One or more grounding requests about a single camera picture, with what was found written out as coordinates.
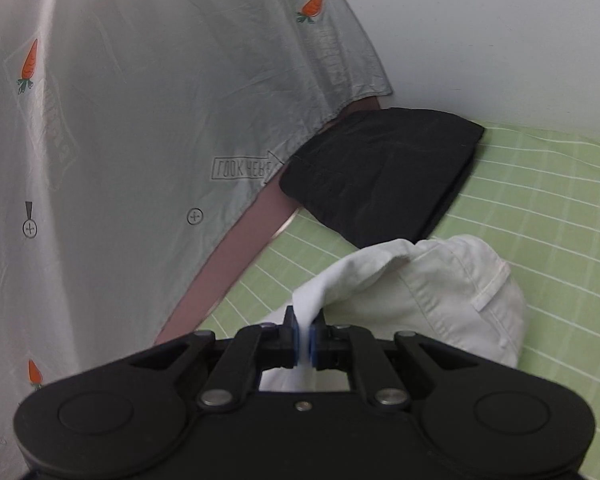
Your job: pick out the grey carrot print sheet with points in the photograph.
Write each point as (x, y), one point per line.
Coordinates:
(133, 135)

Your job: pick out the white trousers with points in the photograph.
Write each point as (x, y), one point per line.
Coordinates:
(458, 291)

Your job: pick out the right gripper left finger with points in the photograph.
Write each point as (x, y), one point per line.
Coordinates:
(280, 341)

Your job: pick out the green grid bed sheet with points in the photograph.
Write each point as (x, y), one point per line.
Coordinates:
(534, 197)

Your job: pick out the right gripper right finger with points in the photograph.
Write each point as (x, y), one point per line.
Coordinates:
(329, 344)

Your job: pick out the folded black garment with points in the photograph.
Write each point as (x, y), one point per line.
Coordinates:
(380, 175)

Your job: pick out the pink bed frame edge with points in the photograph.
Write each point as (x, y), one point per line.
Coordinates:
(240, 239)

